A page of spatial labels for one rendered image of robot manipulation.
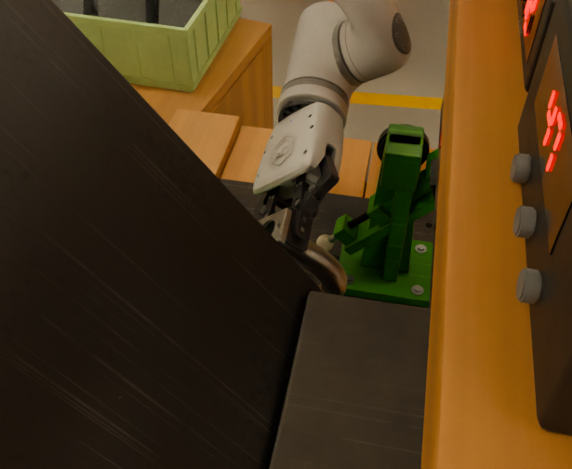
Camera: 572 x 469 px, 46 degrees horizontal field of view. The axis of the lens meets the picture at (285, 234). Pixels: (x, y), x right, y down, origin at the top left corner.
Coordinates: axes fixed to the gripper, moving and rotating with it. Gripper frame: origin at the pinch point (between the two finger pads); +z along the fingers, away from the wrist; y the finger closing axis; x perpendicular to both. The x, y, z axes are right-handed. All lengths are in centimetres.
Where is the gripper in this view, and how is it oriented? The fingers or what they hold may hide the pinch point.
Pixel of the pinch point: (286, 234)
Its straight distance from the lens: 72.3
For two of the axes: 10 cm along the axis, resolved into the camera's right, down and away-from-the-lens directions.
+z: -1.9, 8.6, -4.7
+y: 6.4, -2.5, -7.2
